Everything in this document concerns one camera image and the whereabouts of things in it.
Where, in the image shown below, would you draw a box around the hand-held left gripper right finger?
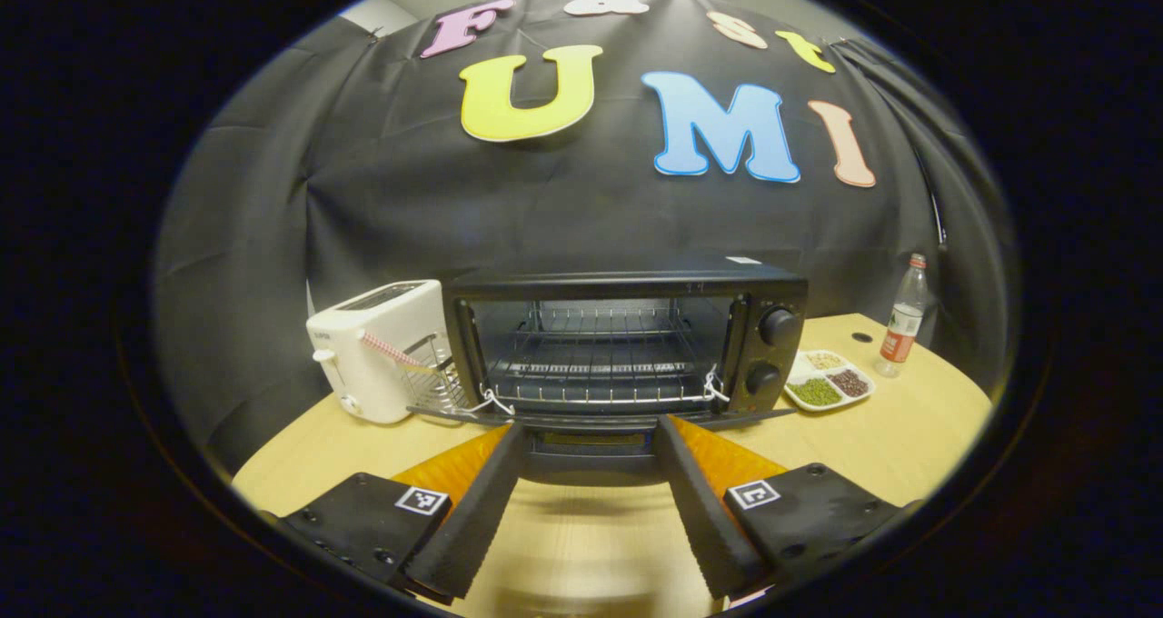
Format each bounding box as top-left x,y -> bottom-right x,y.
654,414 -> 910,601

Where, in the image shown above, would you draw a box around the clear red label water bottle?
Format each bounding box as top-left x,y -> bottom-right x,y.
875,253 -> 930,380

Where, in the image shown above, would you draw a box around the white toaster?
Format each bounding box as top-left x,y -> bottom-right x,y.
306,280 -> 448,424

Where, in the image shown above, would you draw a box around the black backdrop cloth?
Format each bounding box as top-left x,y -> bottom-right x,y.
153,0 -> 1019,473

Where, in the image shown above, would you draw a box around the red striped straw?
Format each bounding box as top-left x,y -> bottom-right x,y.
362,332 -> 428,371

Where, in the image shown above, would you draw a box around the clear plastic container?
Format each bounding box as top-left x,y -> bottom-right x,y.
398,332 -> 473,414

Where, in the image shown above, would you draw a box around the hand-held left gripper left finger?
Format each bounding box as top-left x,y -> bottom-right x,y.
277,423 -> 528,601

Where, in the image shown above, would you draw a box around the black electric oven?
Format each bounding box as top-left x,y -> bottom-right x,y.
406,254 -> 810,490

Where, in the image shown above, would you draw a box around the white divided dish of beans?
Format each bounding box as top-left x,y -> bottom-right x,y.
783,349 -> 878,414

